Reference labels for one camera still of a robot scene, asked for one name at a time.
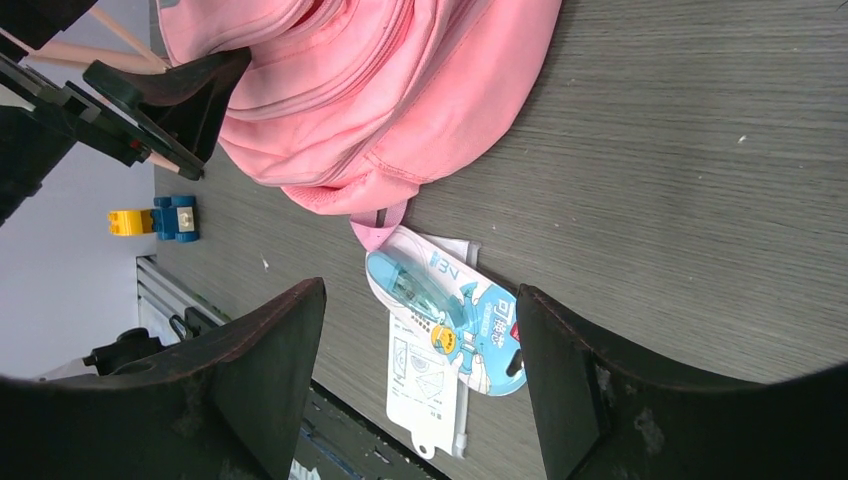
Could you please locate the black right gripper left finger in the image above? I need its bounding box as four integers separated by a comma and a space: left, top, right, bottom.
1, 277, 326, 479

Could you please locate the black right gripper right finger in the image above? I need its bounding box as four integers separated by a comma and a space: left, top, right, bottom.
517, 284, 847, 479

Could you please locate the yellow blue toy car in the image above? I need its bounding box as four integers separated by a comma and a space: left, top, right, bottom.
108, 195, 200, 243

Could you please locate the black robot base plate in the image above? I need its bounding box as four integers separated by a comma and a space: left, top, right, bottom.
82, 327, 447, 479

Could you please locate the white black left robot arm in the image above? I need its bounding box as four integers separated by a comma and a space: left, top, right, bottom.
1, 1, 251, 220

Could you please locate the pink perforated music stand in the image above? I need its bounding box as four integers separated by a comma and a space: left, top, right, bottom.
1, 1, 176, 179

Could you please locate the packaged blue correction tape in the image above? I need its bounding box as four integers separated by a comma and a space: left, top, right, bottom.
365, 227, 526, 397

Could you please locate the white ruler set package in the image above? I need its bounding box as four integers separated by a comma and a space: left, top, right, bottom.
385, 233, 482, 461

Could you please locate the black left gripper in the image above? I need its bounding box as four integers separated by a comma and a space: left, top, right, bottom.
1, 47, 252, 181

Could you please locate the pink student backpack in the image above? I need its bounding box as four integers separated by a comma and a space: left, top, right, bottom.
157, 0, 562, 251

